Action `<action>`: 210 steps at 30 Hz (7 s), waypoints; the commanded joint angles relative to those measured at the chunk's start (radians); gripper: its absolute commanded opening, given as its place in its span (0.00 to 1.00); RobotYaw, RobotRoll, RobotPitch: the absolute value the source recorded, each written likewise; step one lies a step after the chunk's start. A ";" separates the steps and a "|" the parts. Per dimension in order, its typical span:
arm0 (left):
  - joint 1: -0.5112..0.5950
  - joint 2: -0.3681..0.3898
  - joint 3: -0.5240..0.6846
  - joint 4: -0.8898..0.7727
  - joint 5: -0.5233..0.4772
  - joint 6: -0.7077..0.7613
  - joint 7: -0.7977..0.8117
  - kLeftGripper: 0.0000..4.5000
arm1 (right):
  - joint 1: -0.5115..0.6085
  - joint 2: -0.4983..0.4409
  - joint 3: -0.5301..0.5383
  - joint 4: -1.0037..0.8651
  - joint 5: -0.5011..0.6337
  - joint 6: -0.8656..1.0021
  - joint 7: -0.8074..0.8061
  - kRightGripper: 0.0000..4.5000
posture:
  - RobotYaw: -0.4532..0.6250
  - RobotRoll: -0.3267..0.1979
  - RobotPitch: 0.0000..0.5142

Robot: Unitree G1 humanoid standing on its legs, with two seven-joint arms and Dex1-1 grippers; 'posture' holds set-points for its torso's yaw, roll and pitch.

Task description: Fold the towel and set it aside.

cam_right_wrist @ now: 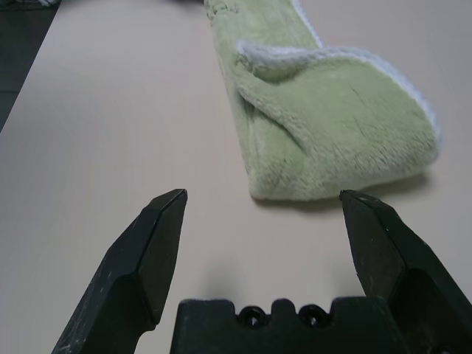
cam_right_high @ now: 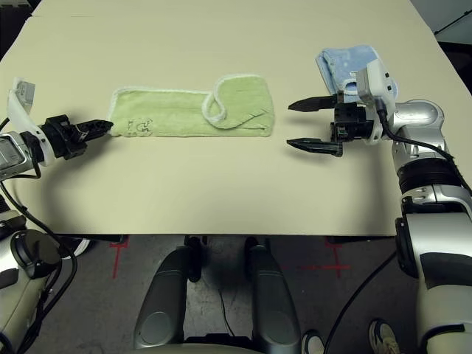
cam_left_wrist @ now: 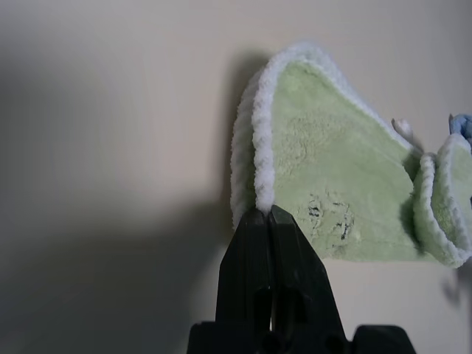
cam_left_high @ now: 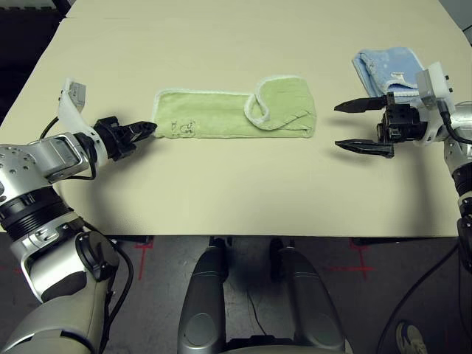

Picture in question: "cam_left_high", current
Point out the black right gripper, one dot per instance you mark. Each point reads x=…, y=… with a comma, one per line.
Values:
x=402, y=123

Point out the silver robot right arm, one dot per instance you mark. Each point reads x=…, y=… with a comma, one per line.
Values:
x=462, y=118

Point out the grey white sneaker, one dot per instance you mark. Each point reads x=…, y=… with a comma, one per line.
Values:
x=412, y=337

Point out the black foam floor mat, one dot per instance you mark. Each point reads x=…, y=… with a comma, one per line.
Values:
x=22, y=48

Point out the black framed side table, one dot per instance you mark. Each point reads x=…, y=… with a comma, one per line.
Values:
x=62, y=7

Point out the black table foot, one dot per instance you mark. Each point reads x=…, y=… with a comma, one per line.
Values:
x=132, y=240

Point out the green towel white trim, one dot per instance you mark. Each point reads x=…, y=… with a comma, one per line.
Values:
x=221, y=114

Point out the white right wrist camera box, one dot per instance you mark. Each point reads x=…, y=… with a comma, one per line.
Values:
x=437, y=77

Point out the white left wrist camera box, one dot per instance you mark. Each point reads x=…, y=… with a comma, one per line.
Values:
x=70, y=110

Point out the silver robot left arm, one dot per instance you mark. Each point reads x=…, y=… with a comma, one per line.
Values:
x=44, y=155

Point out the folded blue towel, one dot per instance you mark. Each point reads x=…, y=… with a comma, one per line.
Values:
x=387, y=62

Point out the grey robot left leg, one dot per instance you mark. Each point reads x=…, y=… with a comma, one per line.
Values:
x=201, y=313

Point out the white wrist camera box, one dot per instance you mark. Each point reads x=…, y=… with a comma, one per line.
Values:
x=437, y=77
x=70, y=110

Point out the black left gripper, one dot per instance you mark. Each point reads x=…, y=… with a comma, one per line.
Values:
x=112, y=138

